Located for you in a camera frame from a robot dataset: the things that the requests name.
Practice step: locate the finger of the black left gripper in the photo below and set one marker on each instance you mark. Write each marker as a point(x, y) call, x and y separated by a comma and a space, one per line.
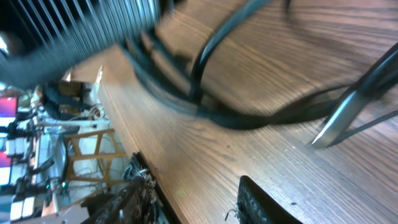
point(56, 35)

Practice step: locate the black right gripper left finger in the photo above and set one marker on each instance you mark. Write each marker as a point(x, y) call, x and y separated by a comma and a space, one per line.
point(135, 203)

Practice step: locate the wooden stand in background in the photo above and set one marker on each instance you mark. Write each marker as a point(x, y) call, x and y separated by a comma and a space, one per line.
point(105, 160)

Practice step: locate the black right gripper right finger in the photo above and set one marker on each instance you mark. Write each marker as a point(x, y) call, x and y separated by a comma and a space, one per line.
point(254, 205)

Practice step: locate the red monitor screen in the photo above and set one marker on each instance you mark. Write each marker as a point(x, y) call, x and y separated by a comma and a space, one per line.
point(8, 106)

